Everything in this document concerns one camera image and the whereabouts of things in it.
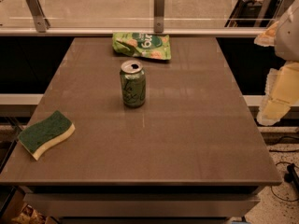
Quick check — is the left metal railing bracket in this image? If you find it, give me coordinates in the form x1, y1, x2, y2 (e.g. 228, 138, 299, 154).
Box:
25, 0, 50, 33

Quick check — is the middle metal railing bracket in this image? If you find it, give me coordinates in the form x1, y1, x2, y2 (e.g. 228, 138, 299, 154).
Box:
154, 0, 165, 33

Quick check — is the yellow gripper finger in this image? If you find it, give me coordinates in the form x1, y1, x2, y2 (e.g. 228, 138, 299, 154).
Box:
254, 21, 278, 47
257, 62, 299, 126

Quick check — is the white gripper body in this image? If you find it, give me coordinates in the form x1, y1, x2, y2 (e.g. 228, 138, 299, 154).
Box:
275, 0, 299, 62

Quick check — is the glass railing panel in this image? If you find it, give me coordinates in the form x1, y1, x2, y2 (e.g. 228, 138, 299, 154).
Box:
0, 0, 299, 30

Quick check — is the green rice chip bag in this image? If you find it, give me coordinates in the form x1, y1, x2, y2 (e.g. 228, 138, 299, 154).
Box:
112, 32, 171, 61

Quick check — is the green soda can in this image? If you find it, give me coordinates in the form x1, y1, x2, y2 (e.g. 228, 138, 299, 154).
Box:
120, 60, 146, 107

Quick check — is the black floor cable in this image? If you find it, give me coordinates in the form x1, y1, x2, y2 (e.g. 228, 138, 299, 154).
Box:
268, 135, 299, 203

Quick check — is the right metal railing bracket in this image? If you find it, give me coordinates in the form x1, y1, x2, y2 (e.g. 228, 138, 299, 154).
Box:
268, 0, 295, 26

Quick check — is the green yellow sponge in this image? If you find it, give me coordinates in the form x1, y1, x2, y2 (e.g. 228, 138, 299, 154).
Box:
18, 111, 75, 161

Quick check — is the metal railing bracket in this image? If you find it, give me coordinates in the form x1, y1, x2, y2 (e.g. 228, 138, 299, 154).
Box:
268, 0, 295, 26
154, 0, 165, 33
25, 0, 50, 33

